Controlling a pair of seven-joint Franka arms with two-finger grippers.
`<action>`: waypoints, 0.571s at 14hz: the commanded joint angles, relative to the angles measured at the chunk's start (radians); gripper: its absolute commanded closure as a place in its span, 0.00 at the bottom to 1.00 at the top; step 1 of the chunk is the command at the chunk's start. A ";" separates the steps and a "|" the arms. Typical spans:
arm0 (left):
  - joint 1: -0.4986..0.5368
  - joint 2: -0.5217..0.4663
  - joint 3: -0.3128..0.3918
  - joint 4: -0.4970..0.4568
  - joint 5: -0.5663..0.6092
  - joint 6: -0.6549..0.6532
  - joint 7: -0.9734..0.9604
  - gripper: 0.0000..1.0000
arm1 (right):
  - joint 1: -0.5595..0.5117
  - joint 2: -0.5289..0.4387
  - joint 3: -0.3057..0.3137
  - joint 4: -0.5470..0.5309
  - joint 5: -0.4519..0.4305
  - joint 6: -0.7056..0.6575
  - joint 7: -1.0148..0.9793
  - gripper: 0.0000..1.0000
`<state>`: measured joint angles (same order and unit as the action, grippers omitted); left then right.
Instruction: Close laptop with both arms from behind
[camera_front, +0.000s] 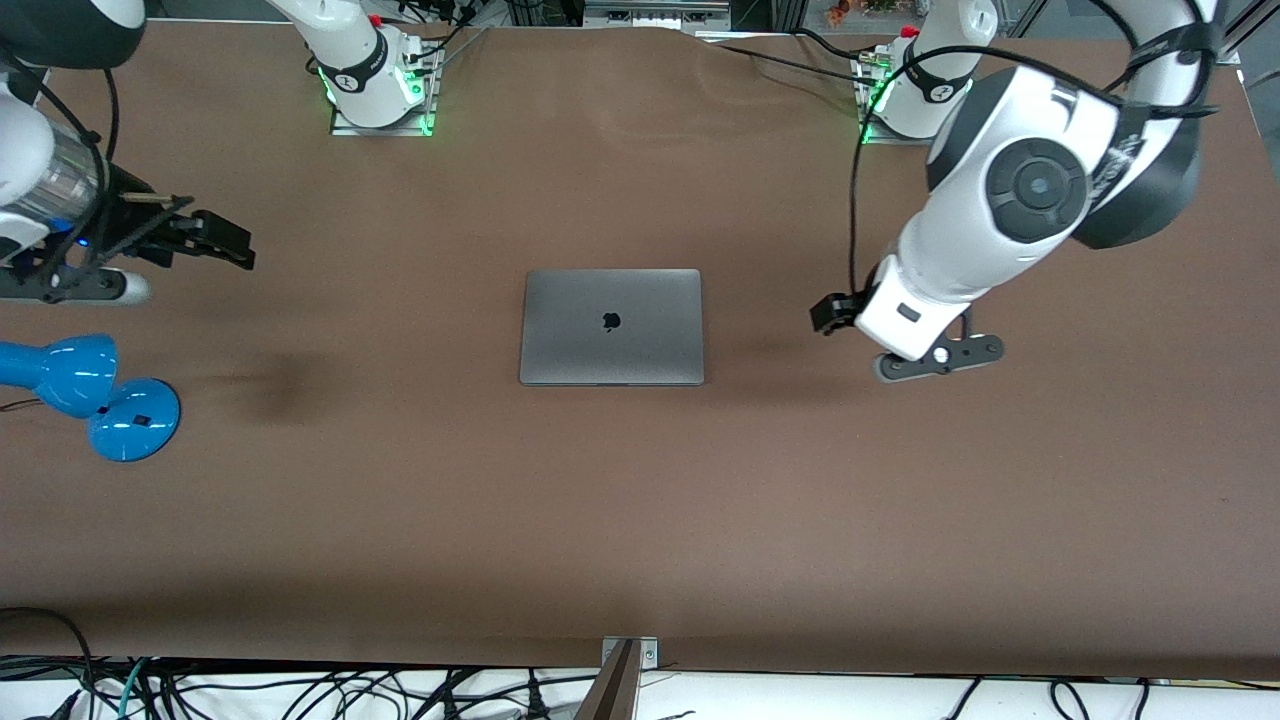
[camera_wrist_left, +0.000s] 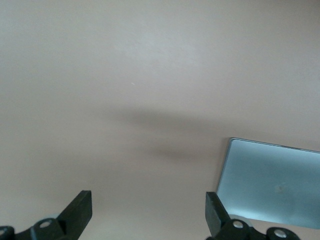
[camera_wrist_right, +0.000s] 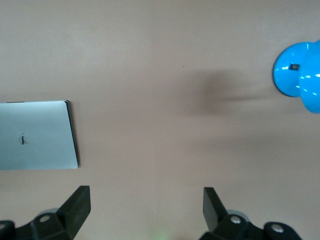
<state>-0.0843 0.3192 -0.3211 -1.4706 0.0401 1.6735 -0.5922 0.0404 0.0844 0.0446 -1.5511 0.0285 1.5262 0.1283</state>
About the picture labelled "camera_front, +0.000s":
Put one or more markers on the blue desk lamp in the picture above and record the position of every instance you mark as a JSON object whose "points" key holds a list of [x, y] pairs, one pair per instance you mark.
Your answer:
{"points": [[70, 375]]}

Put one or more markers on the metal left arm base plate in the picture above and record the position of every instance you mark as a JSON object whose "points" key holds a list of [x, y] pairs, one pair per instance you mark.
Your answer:
{"points": [[868, 135]]}

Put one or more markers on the aluminium frame profile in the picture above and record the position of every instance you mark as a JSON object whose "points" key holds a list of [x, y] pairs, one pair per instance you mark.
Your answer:
{"points": [[1230, 50]]}

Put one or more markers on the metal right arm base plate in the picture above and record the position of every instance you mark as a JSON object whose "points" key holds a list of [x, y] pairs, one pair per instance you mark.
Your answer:
{"points": [[432, 90]]}

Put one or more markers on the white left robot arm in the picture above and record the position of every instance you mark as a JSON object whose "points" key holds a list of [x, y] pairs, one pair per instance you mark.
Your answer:
{"points": [[960, 230]]}

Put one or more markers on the grey laptop computer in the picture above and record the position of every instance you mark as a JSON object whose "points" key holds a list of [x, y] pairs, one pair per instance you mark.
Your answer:
{"points": [[640, 340]]}

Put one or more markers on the brown table cover sheet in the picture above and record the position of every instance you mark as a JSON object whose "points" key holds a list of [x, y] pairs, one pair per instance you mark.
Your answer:
{"points": [[640, 520]]}

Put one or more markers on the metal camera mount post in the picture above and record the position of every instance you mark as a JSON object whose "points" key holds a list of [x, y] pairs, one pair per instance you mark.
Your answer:
{"points": [[615, 690]]}

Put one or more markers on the grey power strip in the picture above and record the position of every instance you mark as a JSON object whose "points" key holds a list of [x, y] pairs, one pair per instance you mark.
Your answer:
{"points": [[655, 12]]}

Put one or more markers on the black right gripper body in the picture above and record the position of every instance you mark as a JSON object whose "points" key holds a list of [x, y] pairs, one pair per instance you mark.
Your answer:
{"points": [[138, 226]]}

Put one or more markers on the colourful background items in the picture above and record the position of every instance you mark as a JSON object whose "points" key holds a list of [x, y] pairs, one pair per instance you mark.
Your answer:
{"points": [[860, 10]]}

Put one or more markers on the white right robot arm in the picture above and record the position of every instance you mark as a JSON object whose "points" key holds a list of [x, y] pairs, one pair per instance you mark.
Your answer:
{"points": [[350, 60]]}

